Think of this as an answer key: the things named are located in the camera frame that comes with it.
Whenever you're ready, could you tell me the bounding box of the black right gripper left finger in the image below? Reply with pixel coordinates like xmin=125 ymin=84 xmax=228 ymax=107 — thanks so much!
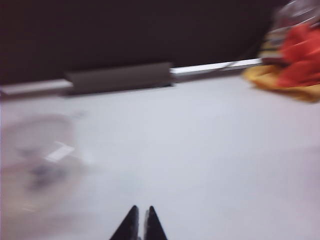
xmin=109 ymin=205 xmax=140 ymax=240

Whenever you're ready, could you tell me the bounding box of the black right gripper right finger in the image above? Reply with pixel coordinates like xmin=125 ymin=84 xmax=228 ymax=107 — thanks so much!
xmin=143 ymin=205 xmax=169 ymax=240

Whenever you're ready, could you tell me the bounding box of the transparent round plastic box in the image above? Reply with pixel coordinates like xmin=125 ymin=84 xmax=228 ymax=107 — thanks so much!
xmin=0 ymin=112 xmax=97 ymax=201

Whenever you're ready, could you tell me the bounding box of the yellow cloth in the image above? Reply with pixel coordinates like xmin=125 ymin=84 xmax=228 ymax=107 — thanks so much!
xmin=242 ymin=64 xmax=320 ymax=103

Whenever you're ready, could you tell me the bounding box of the yellow black striped item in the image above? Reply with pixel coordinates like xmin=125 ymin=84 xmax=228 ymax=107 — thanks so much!
xmin=259 ymin=29 xmax=287 ymax=65

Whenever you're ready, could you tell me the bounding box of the orange cloth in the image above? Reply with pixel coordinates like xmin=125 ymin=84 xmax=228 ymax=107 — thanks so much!
xmin=276 ymin=24 xmax=320 ymax=89

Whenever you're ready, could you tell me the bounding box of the grey cable slot flap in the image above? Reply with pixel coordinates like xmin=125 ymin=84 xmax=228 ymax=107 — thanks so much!
xmin=63 ymin=61 xmax=176 ymax=96

